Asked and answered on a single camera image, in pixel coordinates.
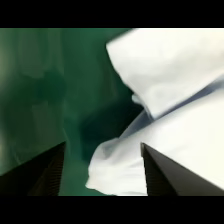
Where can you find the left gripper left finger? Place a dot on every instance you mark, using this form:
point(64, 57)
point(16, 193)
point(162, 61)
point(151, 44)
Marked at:
point(40, 176)

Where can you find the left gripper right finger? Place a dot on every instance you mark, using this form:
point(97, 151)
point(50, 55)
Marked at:
point(170, 180)

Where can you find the pale blue shirt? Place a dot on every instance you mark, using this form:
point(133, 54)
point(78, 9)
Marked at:
point(180, 100)

